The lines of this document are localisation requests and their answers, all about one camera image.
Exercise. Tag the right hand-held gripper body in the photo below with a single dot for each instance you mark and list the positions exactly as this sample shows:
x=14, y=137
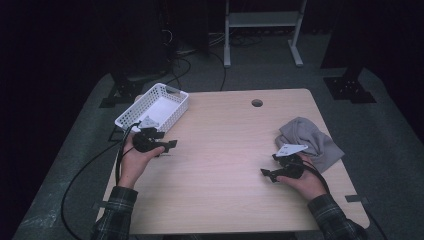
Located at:
x=293, y=168

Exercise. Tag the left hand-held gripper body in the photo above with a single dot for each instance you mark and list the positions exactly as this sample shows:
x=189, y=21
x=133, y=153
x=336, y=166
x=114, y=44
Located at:
x=144, y=143

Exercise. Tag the white perforated plastic basket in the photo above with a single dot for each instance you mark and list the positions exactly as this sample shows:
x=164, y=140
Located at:
x=156, y=110

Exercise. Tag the grey pants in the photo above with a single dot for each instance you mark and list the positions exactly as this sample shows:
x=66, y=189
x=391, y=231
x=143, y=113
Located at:
x=310, y=136

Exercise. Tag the person's right hand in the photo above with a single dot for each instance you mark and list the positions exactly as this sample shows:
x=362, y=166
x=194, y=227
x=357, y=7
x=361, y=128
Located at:
x=308, y=185

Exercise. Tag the person's left hand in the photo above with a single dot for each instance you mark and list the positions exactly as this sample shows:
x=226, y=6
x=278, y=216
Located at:
x=133, y=166

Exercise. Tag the black stand base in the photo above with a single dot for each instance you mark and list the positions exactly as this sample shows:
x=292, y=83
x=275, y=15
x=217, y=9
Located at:
x=121, y=91
x=348, y=88

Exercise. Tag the grey tape strip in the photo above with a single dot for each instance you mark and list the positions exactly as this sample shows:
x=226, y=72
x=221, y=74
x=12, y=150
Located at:
x=100, y=205
x=355, y=198

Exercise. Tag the white metal stand frame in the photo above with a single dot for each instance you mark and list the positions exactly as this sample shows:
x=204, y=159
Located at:
x=260, y=19

